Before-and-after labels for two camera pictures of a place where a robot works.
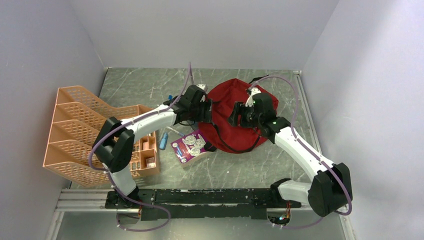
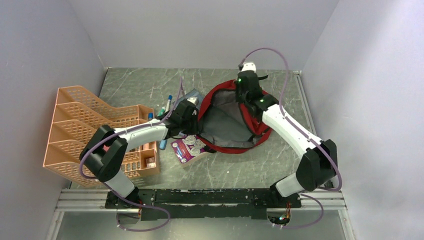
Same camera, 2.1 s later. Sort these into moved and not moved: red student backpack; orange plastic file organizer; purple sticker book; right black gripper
Moved: right black gripper
Not moved: purple sticker book; orange plastic file organizer; red student backpack
